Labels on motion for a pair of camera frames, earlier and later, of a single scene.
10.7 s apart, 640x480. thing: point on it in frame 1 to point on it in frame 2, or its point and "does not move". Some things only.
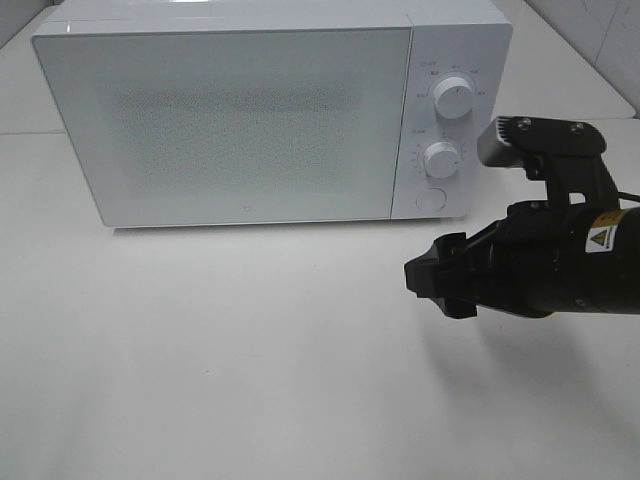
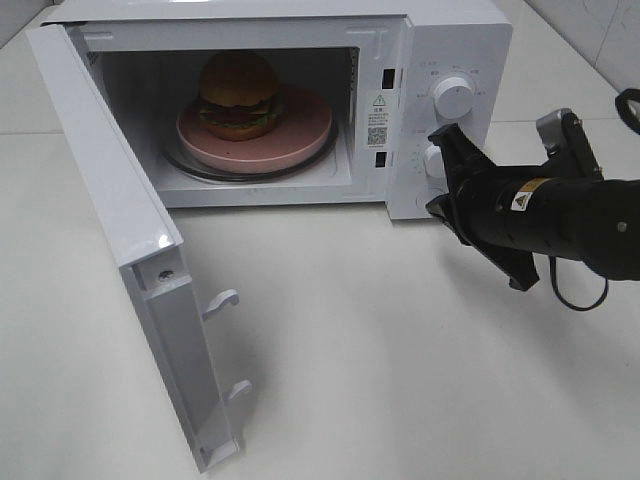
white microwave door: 181,126 to 146,246
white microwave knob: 453,97 does not move
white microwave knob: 440,160 does not move
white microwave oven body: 257,112 does not move
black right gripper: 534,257 to 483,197
